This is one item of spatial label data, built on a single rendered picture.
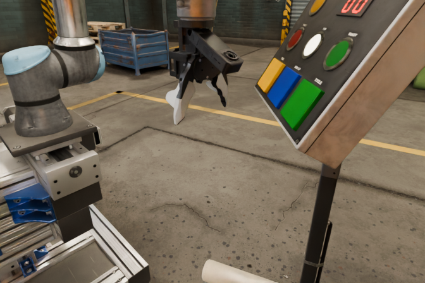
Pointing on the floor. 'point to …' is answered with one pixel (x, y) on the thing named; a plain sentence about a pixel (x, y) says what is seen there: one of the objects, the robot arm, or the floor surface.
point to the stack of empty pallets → (102, 29)
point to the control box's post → (319, 220)
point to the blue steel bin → (135, 47)
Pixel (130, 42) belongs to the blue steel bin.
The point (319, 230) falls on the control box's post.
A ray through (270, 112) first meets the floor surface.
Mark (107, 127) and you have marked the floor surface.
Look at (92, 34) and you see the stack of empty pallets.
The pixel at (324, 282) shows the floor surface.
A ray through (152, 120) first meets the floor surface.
